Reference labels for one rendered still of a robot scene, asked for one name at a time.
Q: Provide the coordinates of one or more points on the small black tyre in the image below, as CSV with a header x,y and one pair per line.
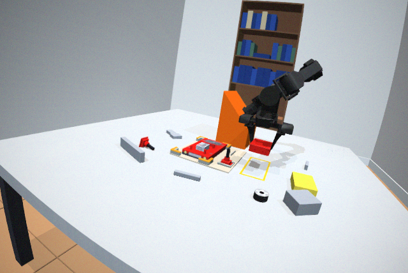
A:
x,y
261,195

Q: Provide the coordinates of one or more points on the yellow flat rectangular block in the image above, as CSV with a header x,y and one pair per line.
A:
x,y
301,181

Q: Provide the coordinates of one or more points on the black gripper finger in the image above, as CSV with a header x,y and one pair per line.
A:
x,y
278,135
251,131

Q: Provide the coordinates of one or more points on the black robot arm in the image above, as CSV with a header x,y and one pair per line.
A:
x,y
287,84

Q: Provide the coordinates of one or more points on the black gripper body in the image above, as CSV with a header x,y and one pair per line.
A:
x,y
248,119

